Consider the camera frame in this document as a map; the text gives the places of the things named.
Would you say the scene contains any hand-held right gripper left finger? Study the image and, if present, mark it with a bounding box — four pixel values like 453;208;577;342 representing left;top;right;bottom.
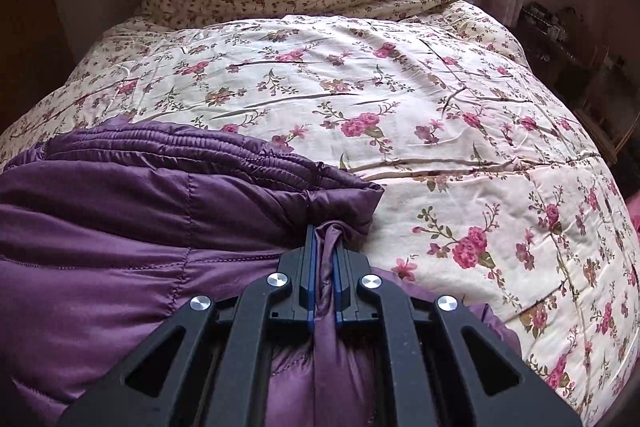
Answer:
57;224;318;427

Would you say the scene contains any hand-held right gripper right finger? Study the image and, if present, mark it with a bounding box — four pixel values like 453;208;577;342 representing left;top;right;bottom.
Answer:
332;247;583;427

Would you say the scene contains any purple puffer jacket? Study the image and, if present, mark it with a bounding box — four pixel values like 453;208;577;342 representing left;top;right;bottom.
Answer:
0;116;521;427

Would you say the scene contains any bed with floral duvet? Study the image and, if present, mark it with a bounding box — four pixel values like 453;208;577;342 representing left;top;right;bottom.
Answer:
0;0;640;427

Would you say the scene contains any red cloth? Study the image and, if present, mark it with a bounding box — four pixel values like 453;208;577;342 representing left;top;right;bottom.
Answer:
622;199;640;230

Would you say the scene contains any cluttered side table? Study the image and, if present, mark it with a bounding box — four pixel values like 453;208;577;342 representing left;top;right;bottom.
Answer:
515;2;631;108

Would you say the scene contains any brown wooden wardrobe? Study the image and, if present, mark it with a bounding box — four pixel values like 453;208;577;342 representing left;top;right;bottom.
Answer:
0;0;68;132

